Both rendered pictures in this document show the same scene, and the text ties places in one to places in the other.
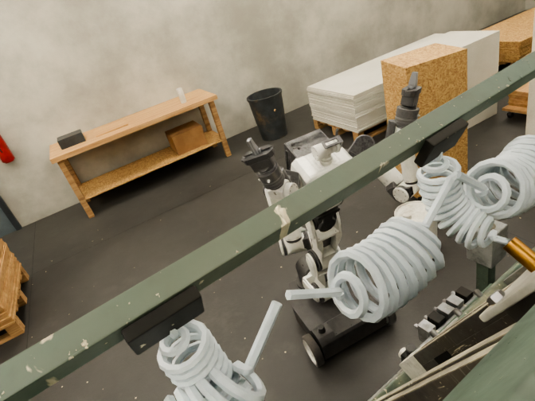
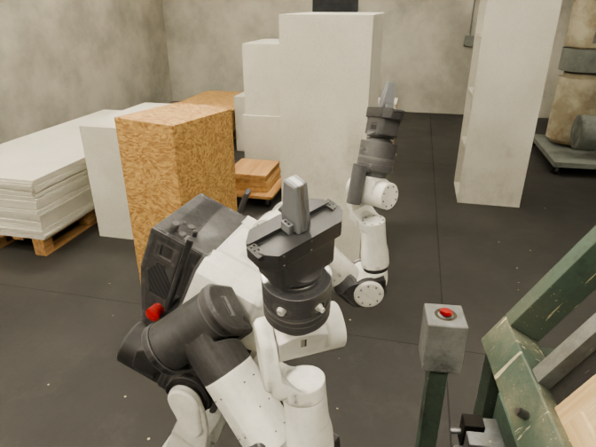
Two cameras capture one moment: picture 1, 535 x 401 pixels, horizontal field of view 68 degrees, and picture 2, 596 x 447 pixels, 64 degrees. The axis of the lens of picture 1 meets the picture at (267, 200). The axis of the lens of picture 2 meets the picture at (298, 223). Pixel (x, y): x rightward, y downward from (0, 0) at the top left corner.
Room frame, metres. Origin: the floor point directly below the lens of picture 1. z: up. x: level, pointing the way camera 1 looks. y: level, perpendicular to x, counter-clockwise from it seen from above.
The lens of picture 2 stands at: (1.04, 0.40, 1.81)
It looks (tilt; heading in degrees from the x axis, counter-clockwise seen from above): 25 degrees down; 303
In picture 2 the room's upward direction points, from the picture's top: straight up
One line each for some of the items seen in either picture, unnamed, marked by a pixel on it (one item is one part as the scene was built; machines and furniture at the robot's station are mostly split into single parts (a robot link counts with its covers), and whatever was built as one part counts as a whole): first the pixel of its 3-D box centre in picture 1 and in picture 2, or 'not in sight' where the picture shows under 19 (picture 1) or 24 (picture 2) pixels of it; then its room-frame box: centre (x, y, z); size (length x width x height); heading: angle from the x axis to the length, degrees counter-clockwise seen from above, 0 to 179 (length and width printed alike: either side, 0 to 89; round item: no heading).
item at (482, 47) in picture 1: (443, 86); (155, 168); (4.35, -2.35, 0.48); 1.00 x 0.64 x 0.95; 110
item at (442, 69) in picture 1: (425, 127); (185, 214); (3.11, -1.51, 0.63); 0.50 x 0.42 x 1.25; 94
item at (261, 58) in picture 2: not in sight; (280, 75); (4.23, -4.13, 1.08); 0.80 x 0.58 x 0.72; 110
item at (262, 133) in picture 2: not in sight; (278, 140); (4.24, -4.10, 0.36); 0.80 x 0.58 x 0.72; 110
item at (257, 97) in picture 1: (269, 114); not in sight; (5.66, -0.39, 0.33); 0.52 x 0.52 x 0.65
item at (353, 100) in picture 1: (400, 82); (82, 167); (5.39, -2.30, 0.31); 2.46 x 1.04 x 0.63; 110
